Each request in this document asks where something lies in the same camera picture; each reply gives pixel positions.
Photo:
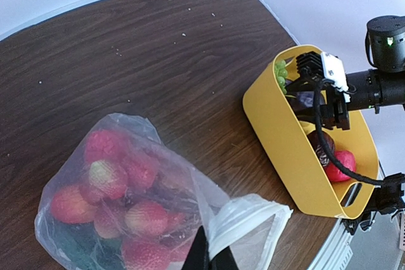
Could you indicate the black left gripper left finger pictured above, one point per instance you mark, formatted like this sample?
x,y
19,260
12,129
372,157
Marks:
x,y
198,256

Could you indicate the red toy cherries bunch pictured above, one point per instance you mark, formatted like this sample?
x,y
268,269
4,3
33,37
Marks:
x,y
122,201

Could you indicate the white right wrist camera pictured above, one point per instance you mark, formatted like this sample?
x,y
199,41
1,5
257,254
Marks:
x,y
324,66

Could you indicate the dark red toy beet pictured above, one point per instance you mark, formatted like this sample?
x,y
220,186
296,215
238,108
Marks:
x,y
318,148

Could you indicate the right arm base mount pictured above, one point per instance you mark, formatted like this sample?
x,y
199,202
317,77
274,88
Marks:
x,y
386,199

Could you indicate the purple toy eggplant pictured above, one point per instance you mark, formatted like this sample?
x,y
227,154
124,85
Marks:
x,y
301,102

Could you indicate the front aluminium rail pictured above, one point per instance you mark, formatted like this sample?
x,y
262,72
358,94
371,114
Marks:
x,y
335,252

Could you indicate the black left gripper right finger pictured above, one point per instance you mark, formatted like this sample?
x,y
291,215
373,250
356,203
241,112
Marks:
x,y
224,260

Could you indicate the clear polka dot zip bag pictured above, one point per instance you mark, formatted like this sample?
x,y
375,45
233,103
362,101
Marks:
x,y
250,225

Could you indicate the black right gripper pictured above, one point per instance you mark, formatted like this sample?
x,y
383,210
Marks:
x,y
333,107

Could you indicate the yellow plastic basket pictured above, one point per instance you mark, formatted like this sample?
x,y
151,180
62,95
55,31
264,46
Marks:
x,y
284,139

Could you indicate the green toy grapes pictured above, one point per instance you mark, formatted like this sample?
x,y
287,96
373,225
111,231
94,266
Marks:
x,y
281,74

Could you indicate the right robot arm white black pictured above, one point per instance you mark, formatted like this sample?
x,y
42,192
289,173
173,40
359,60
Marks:
x,y
381,85

